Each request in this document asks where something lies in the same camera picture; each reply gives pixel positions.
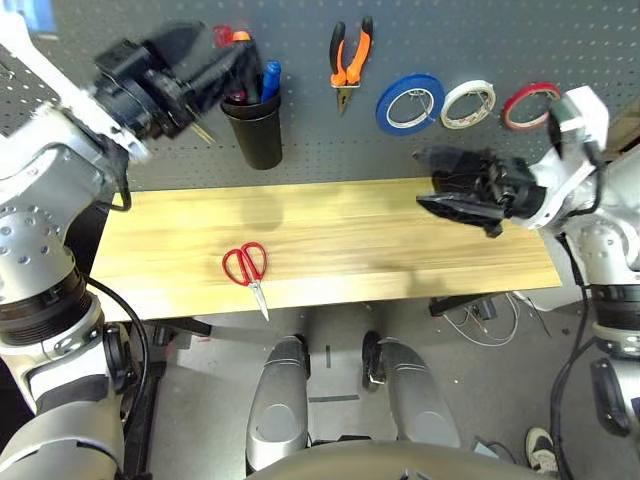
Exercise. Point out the grey foot pedal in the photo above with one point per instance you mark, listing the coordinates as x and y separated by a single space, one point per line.
482 446

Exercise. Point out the silver robot leg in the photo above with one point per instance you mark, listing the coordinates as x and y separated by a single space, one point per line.
415 400
277 410

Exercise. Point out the blue plastic bin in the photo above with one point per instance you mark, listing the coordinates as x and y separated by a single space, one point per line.
37 15

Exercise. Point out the black plastic cup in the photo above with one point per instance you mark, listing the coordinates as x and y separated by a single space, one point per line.
260 140

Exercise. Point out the silver left robot leg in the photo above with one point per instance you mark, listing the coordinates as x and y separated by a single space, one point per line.
277 410

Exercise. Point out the red tape roll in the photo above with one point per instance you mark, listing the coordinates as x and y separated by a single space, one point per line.
505 112

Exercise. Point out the blue tape roll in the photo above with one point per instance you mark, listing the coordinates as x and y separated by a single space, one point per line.
382 107

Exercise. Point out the white tape roll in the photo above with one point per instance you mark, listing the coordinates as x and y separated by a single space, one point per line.
446 107

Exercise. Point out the black white shoe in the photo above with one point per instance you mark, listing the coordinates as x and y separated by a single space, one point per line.
540 450

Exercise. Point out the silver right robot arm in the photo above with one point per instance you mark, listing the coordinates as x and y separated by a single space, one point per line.
610 250

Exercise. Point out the grey robot torso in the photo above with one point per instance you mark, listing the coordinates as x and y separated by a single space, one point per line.
375 462

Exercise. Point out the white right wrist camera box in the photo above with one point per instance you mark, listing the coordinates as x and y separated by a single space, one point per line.
590 110

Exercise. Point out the blue marker pen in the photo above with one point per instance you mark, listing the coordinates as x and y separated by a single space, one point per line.
271 80

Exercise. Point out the black table leg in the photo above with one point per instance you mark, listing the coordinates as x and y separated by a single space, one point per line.
450 305

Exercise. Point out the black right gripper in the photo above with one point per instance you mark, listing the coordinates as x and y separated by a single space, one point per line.
515 185

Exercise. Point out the black power adapter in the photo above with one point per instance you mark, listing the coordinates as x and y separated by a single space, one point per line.
485 311

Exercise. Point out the metal pegboard hook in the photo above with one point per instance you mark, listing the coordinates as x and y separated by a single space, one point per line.
480 100
422 102

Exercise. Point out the dark grey pegboard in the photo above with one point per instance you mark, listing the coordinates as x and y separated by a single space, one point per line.
500 40

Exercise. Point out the orange black pliers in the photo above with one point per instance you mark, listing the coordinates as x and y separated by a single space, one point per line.
356 65

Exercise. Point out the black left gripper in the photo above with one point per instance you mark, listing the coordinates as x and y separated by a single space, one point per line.
140 100

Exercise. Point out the black rectangular box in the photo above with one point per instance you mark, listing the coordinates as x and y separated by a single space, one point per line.
445 182

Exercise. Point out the black table foot bar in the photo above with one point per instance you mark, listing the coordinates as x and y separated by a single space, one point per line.
192 326

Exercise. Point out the silver right robot leg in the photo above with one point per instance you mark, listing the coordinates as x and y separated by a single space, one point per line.
415 400

